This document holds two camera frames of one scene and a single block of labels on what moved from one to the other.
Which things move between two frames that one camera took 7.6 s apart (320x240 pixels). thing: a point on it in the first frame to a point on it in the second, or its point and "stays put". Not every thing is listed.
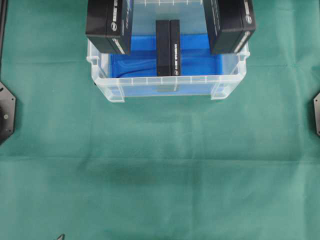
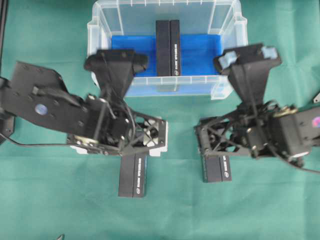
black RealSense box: [108, 25] to [133, 175]
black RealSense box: [168, 47] stays put
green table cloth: [244, 166] stays put
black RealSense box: [230, 23] to [217, 167]
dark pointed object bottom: [61, 237] stays put
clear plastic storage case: [169, 58] stays put
